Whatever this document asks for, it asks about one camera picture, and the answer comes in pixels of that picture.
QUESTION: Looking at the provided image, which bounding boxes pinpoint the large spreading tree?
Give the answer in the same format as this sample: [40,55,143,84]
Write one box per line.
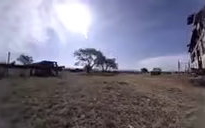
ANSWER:
[72,47,119,74]

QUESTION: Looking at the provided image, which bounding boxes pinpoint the dry brown grass field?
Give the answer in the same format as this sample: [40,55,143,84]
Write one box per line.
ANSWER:
[0,71,205,128]

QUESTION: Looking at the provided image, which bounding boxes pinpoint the small dark bush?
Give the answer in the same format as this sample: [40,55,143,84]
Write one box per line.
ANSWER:
[140,67,150,75]

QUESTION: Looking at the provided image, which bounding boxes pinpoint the vehicle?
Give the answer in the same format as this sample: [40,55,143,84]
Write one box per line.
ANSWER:
[150,67,163,76]

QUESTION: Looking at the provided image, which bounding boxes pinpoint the low open shed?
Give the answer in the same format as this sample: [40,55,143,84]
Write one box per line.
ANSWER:
[27,60,66,78]

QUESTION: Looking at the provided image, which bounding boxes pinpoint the small tree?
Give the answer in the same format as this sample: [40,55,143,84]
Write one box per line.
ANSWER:
[16,53,34,66]

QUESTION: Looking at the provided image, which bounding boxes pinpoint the pole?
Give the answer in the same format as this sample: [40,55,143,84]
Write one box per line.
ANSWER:
[6,51,11,66]

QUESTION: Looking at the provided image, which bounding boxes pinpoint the tall unfinished building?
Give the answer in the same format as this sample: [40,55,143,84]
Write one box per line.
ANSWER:
[186,0,205,72]

